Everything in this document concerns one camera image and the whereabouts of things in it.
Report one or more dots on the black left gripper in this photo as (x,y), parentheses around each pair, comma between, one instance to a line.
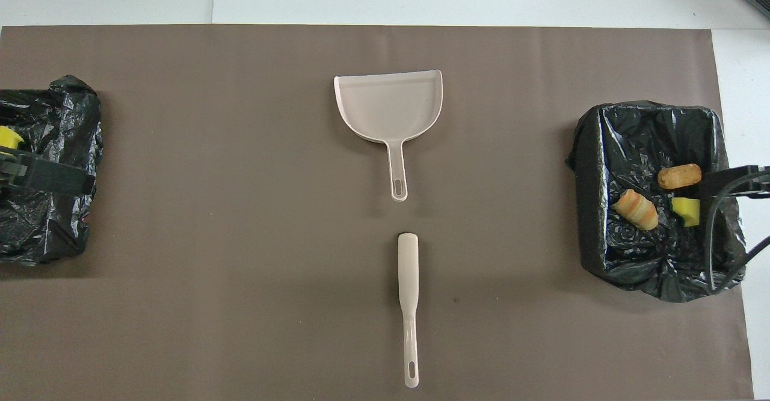
(9,169)

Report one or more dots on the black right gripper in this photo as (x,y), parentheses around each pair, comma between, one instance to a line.
(763,182)

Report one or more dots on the brown oval foam chunk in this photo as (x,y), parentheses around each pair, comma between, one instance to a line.
(678,177)

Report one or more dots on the small yellow sponge piece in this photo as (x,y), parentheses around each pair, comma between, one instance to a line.
(687,211)

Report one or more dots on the notched yellow sponge piece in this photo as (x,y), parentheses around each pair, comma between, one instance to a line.
(9,138)

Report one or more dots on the pale and orange foam chunk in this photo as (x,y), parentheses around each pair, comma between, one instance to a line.
(634,208)

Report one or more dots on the beige hand brush black bristles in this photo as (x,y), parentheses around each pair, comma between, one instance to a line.
(408,269)

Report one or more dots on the pale pink plastic dustpan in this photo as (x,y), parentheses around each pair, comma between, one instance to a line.
(390,106)

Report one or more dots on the crumpled bin black bag liner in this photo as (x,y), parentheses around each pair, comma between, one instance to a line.
(54,112)

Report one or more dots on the open bin black bag liner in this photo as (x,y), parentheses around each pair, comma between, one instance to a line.
(637,148)

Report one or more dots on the brown paper table mat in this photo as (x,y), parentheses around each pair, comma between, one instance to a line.
(240,269)

